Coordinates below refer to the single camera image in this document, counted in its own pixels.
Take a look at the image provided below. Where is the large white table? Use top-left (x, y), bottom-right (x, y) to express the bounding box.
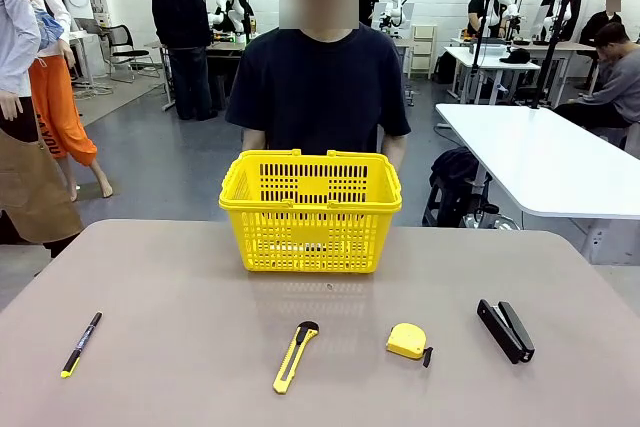
top-left (434, 103), bottom-right (640, 266)

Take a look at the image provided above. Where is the person's left forearm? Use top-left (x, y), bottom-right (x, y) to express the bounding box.
top-left (382, 134), bottom-right (409, 172)

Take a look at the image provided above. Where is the yellow tape measure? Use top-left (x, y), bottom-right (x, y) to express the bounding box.
top-left (385, 323), bottom-right (434, 369)

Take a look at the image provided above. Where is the white drawer cabinet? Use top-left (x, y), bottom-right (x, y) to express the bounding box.
top-left (409, 23), bottom-right (439, 81)

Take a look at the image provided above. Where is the black stapler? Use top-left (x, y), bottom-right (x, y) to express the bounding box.
top-left (476, 298), bottom-right (536, 366)

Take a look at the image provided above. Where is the tall black stand pole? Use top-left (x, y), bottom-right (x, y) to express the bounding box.
top-left (472, 0), bottom-right (494, 73)
top-left (530, 0), bottom-right (575, 111)

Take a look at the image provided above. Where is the yellow utility knife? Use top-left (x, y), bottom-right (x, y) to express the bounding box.
top-left (272, 320), bottom-right (321, 395)

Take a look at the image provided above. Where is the grey background desk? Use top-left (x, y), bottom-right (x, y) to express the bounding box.
top-left (159, 39), bottom-right (246, 113)

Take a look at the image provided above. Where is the standing man in black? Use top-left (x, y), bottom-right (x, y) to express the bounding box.
top-left (151, 0), bottom-right (214, 122)

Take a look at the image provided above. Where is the mannequin in lilac shirt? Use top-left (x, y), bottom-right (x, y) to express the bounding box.
top-left (0, 0), bottom-right (85, 261)

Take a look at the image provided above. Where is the person's right forearm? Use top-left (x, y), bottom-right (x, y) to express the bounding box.
top-left (242, 127), bottom-right (268, 152)

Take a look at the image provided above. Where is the yellow plastic shopping basket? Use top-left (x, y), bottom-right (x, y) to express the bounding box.
top-left (218, 148), bottom-right (404, 276)

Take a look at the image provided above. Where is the black office chair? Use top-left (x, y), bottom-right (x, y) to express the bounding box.
top-left (102, 24), bottom-right (161, 84)

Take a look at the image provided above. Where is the black bag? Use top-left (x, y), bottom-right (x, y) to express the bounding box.
top-left (428, 146), bottom-right (494, 198)

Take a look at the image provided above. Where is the black cap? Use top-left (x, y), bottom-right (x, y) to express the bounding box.
top-left (499, 48), bottom-right (532, 66)

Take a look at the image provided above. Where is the person in black clothes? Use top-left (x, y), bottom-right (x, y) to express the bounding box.
top-left (467, 0), bottom-right (507, 38)

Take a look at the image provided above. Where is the seated person in grey sweater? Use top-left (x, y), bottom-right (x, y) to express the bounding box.
top-left (553, 21), bottom-right (640, 131)

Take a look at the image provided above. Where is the black highlighter with yellow cap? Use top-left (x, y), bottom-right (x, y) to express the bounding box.
top-left (60, 311), bottom-right (104, 380)

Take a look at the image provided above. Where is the person in black white jacket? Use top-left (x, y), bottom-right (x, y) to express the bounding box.
top-left (538, 0), bottom-right (584, 43)

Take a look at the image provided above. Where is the person in navy t-shirt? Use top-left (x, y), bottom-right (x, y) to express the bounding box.
top-left (224, 0), bottom-right (412, 158)

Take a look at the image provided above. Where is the seated person in black top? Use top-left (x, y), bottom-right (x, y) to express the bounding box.
top-left (579, 0), bottom-right (624, 46)

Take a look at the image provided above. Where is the white background desk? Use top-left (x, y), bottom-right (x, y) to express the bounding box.
top-left (443, 45), bottom-right (542, 104)

